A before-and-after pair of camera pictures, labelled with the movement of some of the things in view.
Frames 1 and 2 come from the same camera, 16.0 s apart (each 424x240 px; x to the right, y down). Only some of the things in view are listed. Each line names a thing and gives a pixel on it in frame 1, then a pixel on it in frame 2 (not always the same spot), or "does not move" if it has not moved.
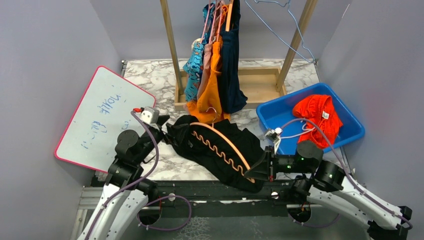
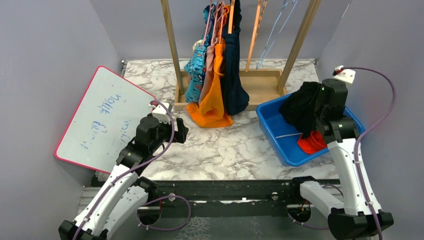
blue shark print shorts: x=193 y=66 does not move
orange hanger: x=218 y=153 → x=262 y=5
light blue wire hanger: x=288 y=4 → x=278 y=34
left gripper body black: x=149 y=145 → x=167 y=132
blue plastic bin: x=279 y=113 does not move
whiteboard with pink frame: x=103 y=110 does not move
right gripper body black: x=285 y=163 → x=318 y=112
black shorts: x=212 y=150 → x=299 y=109
